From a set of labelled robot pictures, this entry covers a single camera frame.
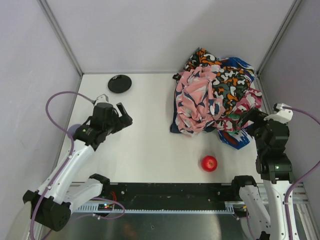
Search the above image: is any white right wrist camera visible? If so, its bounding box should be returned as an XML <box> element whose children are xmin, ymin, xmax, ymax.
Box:
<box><xmin>263</xmin><ymin>103</ymin><xmax>293</xmax><ymax>124</ymax></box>

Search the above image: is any black round plate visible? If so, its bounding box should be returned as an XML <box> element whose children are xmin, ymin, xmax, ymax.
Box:
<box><xmin>107</xmin><ymin>74</ymin><xmax>132</xmax><ymax>94</ymax></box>

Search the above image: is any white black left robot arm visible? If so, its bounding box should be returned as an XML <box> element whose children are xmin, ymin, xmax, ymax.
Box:
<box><xmin>22</xmin><ymin>102</ymin><xmax>133</xmax><ymax>232</ymax></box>

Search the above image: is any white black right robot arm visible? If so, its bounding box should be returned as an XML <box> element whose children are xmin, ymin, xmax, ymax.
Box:
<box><xmin>232</xmin><ymin>104</ymin><xmax>299</xmax><ymax>240</ymax></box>

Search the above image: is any magenta green patterned cloth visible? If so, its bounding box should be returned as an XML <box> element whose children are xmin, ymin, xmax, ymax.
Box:
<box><xmin>214</xmin><ymin>87</ymin><xmax>263</xmax><ymax>132</ymax></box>

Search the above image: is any pink navy patterned cloth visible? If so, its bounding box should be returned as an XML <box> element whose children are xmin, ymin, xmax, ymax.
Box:
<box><xmin>174</xmin><ymin>65</ymin><xmax>226</xmax><ymax>137</ymax></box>

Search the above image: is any dark blue denim cloth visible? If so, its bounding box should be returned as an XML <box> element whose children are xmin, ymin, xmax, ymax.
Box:
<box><xmin>169</xmin><ymin>116</ymin><xmax>185</xmax><ymax>134</ymax></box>

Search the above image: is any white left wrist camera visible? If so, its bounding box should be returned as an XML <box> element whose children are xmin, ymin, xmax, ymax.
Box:
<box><xmin>93</xmin><ymin>94</ymin><xmax>109</xmax><ymax>106</ymax></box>

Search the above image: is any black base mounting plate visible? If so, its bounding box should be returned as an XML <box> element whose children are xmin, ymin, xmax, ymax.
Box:
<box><xmin>100</xmin><ymin>182</ymin><xmax>240</xmax><ymax>210</ymax></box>

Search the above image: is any red apple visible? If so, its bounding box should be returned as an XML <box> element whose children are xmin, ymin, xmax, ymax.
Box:
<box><xmin>200</xmin><ymin>155</ymin><xmax>218</xmax><ymax>172</ymax></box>

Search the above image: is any orange black camo cloth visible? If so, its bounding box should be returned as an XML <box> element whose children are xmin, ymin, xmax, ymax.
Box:
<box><xmin>183</xmin><ymin>47</ymin><xmax>255</xmax><ymax>117</ymax></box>

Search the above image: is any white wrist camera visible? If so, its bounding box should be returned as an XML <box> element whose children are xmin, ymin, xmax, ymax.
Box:
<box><xmin>263</xmin><ymin>103</ymin><xmax>293</xmax><ymax>124</ymax></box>
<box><xmin>93</xmin><ymin>94</ymin><xmax>109</xmax><ymax>106</ymax></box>

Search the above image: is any grey slotted cable duct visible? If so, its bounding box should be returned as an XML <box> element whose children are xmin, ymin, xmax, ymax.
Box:
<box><xmin>75</xmin><ymin>201</ymin><xmax>237</xmax><ymax>215</ymax></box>

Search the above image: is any lilac plastic cup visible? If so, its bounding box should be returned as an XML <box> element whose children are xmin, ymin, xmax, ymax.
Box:
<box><xmin>67</xmin><ymin>123</ymin><xmax>82</xmax><ymax>141</ymax></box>

